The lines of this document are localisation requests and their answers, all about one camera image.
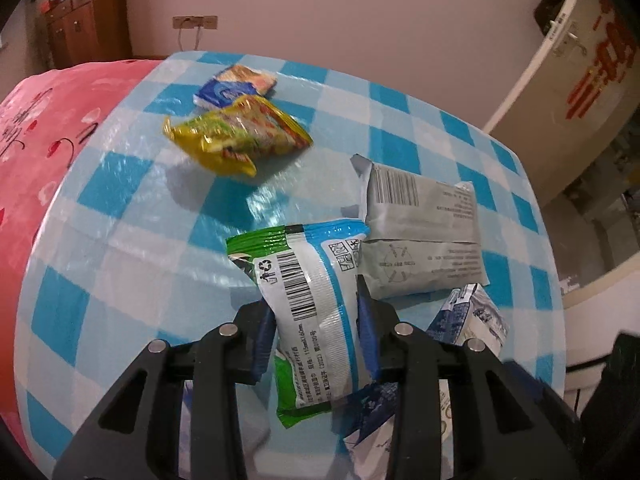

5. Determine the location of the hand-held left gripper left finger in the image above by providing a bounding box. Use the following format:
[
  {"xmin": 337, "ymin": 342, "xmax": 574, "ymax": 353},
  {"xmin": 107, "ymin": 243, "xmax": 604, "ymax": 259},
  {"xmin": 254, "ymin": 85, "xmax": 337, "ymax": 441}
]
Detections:
[{"xmin": 52, "ymin": 301, "xmax": 278, "ymax": 480}]

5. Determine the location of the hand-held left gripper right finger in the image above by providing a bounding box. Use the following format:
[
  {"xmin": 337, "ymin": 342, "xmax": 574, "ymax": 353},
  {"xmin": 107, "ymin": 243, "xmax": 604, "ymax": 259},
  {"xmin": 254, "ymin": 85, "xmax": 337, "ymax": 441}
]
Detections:
[{"xmin": 355, "ymin": 275, "xmax": 583, "ymax": 480}]

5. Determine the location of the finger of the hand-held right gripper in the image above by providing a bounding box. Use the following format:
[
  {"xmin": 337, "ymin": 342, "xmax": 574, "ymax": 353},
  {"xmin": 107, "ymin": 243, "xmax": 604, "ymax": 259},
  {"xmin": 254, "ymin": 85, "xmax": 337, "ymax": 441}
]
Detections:
[{"xmin": 502, "ymin": 359, "xmax": 585, "ymax": 466}]

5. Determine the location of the green white wipes packet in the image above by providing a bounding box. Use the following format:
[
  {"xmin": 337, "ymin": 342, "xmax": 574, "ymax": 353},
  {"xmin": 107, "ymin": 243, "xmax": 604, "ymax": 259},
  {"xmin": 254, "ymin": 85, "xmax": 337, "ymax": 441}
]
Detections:
[{"xmin": 226, "ymin": 217, "xmax": 374, "ymax": 430}]

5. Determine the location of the grey foil packet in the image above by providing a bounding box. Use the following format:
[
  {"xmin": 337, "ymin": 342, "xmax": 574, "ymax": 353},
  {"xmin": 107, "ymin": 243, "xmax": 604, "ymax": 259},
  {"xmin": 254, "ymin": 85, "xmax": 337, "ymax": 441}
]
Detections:
[{"xmin": 350, "ymin": 154, "xmax": 491, "ymax": 302}]

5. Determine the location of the yellow snack packet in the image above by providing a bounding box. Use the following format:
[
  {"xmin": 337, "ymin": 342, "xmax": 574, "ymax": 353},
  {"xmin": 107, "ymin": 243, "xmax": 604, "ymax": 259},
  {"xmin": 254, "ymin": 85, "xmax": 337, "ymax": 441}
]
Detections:
[{"xmin": 162, "ymin": 95, "xmax": 314, "ymax": 177}]

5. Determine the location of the printed blue orange tissue pack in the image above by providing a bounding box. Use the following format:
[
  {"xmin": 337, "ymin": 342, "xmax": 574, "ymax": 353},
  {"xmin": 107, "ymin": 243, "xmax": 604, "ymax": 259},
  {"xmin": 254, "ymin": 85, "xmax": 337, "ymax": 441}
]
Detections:
[{"xmin": 192, "ymin": 64, "xmax": 279, "ymax": 111}]

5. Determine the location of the blue checked tablecloth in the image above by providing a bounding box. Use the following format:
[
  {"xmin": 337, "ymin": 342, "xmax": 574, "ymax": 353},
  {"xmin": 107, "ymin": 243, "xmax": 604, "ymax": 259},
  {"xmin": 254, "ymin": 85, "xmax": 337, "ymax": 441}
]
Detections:
[{"xmin": 15, "ymin": 50, "xmax": 568, "ymax": 480}]

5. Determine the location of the cream door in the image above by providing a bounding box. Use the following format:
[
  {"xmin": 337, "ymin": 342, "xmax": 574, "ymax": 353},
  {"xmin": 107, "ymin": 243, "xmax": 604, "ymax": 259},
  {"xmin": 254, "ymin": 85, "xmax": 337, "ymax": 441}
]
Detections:
[{"xmin": 482, "ymin": 0, "xmax": 640, "ymax": 206}]

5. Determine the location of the pink printed blanket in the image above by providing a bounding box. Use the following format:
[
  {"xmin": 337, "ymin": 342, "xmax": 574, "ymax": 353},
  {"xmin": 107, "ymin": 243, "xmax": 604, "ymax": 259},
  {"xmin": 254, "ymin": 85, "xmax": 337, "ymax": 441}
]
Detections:
[{"xmin": 0, "ymin": 59, "xmax": 164, "ymax": 281}]

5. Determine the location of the red door decoration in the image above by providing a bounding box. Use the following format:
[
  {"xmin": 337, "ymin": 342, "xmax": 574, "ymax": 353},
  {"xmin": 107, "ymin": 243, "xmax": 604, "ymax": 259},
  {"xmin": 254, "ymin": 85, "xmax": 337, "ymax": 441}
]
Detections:
[{"xmin": 565, "ymin": 0, "xmax": 636, "ymax": 121}]

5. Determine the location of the wooden cabinet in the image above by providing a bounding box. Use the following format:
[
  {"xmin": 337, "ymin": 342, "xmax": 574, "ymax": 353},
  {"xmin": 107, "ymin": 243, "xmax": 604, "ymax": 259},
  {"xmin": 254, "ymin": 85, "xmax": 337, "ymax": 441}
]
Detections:
[{"xmin": 42, "ymin": 0, "xmax": 133, "ymax": 68}]

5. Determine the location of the charger cable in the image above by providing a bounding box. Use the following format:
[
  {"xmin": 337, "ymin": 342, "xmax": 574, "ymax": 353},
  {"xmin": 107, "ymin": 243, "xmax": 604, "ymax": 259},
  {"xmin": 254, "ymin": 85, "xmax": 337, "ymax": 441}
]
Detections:
[{"xmin": 176, "ymin": 27, "xmax": 202, "ymax": 54}]

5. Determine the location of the metal door handle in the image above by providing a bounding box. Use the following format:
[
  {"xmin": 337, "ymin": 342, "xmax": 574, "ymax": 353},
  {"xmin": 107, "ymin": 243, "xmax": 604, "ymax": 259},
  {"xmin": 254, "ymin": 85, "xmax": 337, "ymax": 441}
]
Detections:
[{"xmin": 545, "ymin": 20, "xmax": 589, "ymax": 58}]

